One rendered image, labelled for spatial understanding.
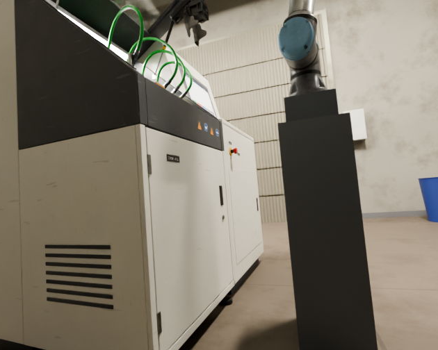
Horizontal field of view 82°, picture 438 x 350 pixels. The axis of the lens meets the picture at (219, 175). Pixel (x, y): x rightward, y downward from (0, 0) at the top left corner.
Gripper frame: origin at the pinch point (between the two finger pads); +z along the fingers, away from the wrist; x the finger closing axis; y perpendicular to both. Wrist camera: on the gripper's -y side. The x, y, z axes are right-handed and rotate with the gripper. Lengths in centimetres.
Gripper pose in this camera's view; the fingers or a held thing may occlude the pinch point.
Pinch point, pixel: (192, 39)
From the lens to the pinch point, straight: 125.0
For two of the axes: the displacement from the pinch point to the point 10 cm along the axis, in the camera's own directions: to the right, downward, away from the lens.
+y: 9.2, -1.0, -3.8
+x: 3.8, 0.3, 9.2
